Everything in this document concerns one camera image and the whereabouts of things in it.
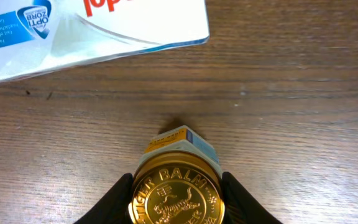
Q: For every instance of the gold lid balm jar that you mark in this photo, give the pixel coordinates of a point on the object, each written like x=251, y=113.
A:
x=177, y=181

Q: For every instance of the white blue Panadol box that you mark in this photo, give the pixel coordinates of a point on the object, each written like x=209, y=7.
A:
x=43, y=36

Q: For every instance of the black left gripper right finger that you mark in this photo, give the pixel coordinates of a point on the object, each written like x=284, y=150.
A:
x=240, y=206

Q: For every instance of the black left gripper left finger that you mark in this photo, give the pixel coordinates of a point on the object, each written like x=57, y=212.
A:
x=112, y=207

